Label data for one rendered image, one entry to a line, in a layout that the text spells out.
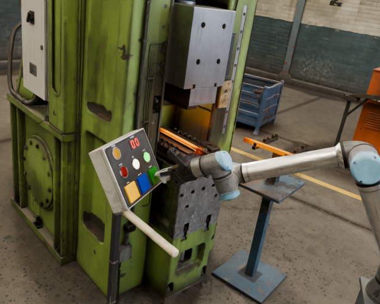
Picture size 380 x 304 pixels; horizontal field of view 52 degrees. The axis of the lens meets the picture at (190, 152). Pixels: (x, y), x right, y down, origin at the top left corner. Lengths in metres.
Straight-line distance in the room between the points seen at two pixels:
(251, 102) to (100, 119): 3.87
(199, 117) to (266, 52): 7.85
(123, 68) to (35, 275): 1.53
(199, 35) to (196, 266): 1.50
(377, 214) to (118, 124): 1.26
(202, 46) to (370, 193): 1.04
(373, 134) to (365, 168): 3.78
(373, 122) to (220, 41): 3.52
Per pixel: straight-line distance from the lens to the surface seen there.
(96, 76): 2.31
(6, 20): 8.11
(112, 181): 1.65
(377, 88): 5.32
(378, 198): 1.69
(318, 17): 9.78
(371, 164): 1.62
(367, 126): 5.39
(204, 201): 2.39
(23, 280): 2.83
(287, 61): 10.01
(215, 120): 2.49
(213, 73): 2.14
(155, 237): 2.09
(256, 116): 5.84
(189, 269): 2.68
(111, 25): 2.17
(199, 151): 2.23
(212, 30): 2.07
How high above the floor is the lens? 1.84
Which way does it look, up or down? 22 degrees down
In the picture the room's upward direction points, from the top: 8 degrees clockwise
